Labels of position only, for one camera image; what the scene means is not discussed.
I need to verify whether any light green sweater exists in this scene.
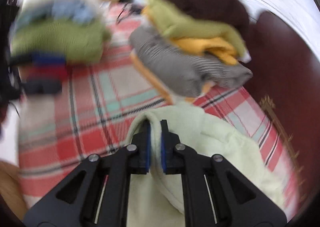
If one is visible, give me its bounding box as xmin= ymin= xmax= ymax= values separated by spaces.
xmin=126 ymin=103 xmax=287 ymax=226

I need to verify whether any green knitted folded sweater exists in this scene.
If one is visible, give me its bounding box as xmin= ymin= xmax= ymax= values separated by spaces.
xmin=10 ymin=19 xmax=112 ymax=64

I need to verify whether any red plaid bed sheet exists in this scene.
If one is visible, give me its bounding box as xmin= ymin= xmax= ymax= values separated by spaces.
xmin=18 ymin=4 xmax=299 ymax=217

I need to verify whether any light blue knitted sweater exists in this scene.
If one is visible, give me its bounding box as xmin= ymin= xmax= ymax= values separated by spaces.
xmin=16 ymin=0 xmax=97 ymax=26

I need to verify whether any grey striped folded garment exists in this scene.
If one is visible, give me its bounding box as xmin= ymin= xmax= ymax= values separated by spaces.
xmin=129 ymin=26 xmax=253 ymax=98

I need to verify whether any olive green folded garment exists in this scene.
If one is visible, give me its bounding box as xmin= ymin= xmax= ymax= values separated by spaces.
xmin=145 ymin=0 xmax=247 ymax=57

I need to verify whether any dark brown wooden headboard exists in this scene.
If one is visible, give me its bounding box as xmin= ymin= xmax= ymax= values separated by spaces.
xmin=245 ymin=11 xmax=319 ymax=206

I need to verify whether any yellow folded garment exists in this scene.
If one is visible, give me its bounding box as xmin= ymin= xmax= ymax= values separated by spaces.
xmin=142 ymin=7 xmax=241 ymax=65

